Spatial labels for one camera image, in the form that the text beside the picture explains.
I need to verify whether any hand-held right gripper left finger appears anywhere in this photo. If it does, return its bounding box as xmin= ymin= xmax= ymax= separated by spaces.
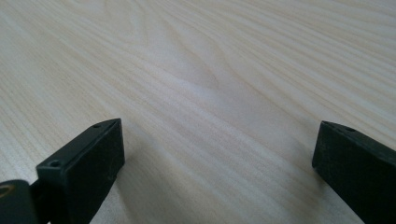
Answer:
xmin=29 ymin=118 xmax=126 ymax=224

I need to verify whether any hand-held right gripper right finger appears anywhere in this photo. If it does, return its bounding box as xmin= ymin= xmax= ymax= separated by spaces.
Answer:
xmin=311 ymin=120 xmax=396 ymax=224

